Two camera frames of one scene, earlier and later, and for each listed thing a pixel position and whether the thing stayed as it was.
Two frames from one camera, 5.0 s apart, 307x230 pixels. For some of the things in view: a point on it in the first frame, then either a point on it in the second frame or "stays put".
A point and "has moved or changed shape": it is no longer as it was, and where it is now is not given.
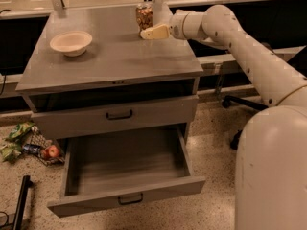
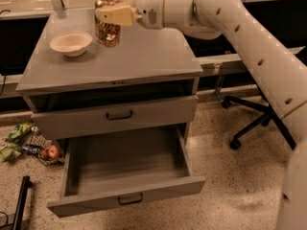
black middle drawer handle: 119,118 stays put
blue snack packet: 33,149 stays put
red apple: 50,152 stays put
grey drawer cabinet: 119,82 stays put
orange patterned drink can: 144,14 has moved or changed shape
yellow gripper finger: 155,32 to 125,15
